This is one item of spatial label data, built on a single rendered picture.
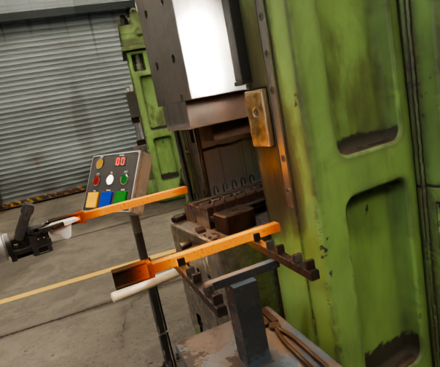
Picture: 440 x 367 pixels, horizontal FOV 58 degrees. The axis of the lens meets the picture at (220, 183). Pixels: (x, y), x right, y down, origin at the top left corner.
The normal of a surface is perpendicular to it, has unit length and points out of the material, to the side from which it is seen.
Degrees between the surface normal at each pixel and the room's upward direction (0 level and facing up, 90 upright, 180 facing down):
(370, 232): 90
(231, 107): 90
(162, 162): 90
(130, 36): 90
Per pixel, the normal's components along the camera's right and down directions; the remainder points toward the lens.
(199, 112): 0.49, 0.08
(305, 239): -0.85, 0.25
